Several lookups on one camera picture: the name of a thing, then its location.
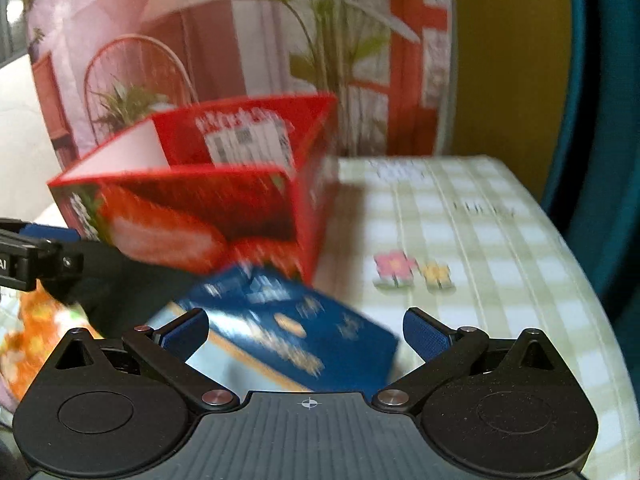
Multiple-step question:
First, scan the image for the orange floral oven mitt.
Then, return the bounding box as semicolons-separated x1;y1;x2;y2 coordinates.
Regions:
1;281;102;401

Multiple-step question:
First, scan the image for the blue snack package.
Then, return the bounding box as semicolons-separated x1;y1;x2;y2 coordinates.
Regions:
150;266;398;396

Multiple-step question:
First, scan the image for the pink room scene backdrop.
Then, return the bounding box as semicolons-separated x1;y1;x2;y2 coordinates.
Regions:
23;0;451;166

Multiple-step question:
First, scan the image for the green plaid tablecloth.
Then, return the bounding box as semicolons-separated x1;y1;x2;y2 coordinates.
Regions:
314;157;639;479

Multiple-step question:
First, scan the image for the red strawberry cardboard box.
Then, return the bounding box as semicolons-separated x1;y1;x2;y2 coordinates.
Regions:
49;93;338;282

